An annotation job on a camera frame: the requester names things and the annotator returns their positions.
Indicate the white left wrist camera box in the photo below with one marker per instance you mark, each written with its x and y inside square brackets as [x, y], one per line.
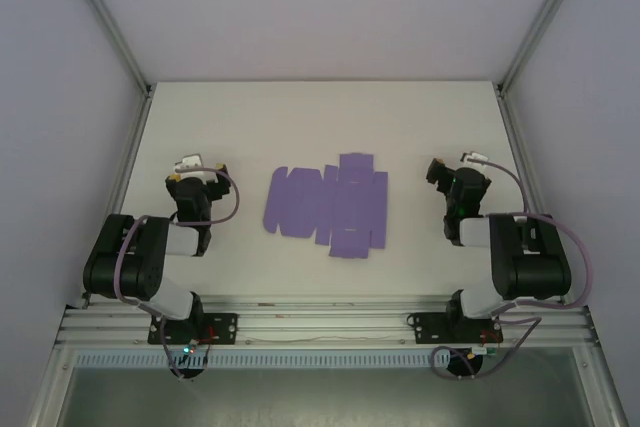
[190, 167]

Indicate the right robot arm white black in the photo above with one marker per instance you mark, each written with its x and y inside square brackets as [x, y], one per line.
[535, 267]

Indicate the aluminium frame post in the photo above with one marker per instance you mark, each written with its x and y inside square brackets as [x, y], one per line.
[545, 14]
[107, 17]

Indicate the aluminium table side rail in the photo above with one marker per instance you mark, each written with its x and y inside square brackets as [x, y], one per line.
[512, 137]
[127, 162]

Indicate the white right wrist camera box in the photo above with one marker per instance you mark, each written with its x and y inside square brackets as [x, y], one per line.
[475, 157]

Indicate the aluminium mounting rail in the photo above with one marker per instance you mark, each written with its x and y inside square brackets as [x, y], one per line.
[325, 319]

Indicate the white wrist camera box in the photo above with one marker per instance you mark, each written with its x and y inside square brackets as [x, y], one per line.
[475, 157]
[190, 167]

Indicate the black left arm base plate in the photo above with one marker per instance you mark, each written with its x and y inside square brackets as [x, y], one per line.
[225, 327]

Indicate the small LED connector board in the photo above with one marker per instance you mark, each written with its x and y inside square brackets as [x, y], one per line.
[189, 348]
[482, 350]

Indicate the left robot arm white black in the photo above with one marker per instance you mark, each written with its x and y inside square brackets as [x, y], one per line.
[130, 267]

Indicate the aluminium lower frame bar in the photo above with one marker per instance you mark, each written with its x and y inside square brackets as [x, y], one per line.
[605, 397]
[47, 404]

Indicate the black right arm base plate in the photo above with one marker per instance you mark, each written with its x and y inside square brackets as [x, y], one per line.
[422, 329]

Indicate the grey metal sheet panel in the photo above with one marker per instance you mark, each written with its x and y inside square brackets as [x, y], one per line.
[325, 397]

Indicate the purple paper box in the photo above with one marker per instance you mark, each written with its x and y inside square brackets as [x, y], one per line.
[300, 202]

